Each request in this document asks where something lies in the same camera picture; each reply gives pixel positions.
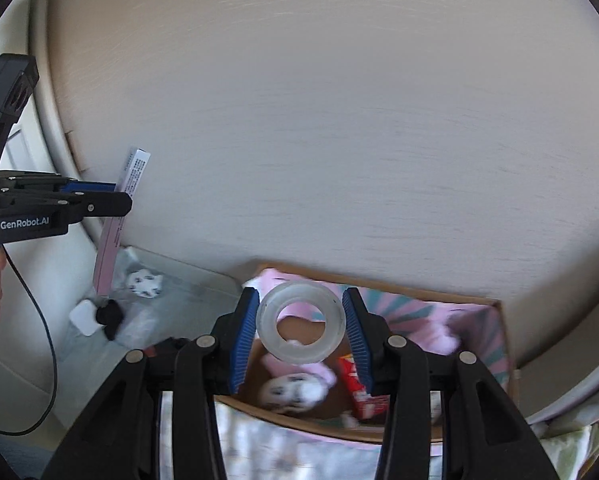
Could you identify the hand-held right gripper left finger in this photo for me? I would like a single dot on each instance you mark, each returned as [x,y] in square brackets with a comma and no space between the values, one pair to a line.
[247,340]

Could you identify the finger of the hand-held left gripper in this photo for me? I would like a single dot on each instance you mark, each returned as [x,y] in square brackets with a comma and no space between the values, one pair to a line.
[89,186]
[104,205]

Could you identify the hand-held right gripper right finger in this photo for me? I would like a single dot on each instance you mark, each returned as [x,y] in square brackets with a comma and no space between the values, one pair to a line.
[354,330]

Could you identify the clear tape roll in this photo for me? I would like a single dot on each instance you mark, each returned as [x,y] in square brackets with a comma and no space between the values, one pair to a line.
[269,320]

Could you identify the long pink box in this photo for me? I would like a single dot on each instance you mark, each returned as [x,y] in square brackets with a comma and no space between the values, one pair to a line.
[110,240]

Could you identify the red snack box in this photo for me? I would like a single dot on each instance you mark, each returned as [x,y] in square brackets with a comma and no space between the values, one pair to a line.
[352,380]

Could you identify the panda print sock ball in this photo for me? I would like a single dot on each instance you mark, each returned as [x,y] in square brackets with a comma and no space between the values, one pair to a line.
[142,284]
[289,392]

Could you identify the cardboard box with pink print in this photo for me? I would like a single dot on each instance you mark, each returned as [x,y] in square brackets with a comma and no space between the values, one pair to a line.
[479,320]

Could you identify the floral blue cloth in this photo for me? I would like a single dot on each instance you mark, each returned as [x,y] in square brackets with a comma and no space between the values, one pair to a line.
[189,305]

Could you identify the white cabinet door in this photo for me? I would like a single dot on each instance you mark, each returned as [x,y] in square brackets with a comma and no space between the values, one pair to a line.
[44,125]

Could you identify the black scrunchie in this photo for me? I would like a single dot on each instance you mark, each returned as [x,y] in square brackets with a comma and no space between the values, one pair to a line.
[110,317]

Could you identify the white charger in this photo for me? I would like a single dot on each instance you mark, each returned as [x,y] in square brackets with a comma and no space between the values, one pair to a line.
[84,317]

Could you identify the green striped cloth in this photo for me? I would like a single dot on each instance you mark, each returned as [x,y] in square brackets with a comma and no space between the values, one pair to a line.
[569,435]

